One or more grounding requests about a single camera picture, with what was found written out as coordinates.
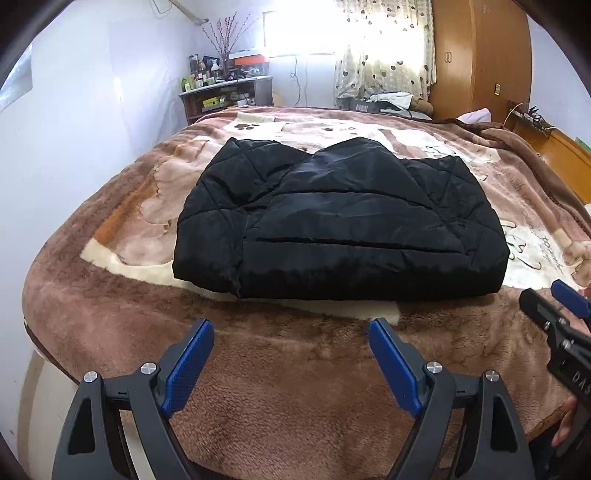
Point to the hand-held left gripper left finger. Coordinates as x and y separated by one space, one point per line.
189 367

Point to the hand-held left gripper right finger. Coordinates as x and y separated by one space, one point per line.
392 369

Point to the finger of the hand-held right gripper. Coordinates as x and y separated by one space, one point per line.
572 302
545 316

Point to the black quilted jacket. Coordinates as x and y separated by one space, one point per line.
341 221

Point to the person's right hand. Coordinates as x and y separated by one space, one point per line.
564 424

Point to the printed plush blanket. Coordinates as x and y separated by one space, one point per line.
277 369

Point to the wooden headboard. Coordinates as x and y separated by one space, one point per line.
563 161

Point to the beige bed base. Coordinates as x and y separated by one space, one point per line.
39 397

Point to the green flat box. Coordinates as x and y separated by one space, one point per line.
583 144

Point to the pale pink pillow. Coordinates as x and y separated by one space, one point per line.
475 116

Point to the wooden wardrobe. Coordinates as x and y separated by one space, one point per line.
480 55

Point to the black box with clutter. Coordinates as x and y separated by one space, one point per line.
378 105

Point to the cluttered shelf unit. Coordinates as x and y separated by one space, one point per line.
212 99

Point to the heart patterned curtain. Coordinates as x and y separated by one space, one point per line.
385 50

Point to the orange storage box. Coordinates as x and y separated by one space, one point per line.
248 58

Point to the dried flower branches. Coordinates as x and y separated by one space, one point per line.
228 39

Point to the bright window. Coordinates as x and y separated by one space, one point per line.
300 27

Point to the wall light switch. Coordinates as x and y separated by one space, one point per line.
497 89

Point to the wall air conditioner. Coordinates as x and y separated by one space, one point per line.
14 83

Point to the wrapped wall pipe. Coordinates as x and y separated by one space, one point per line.
184 10

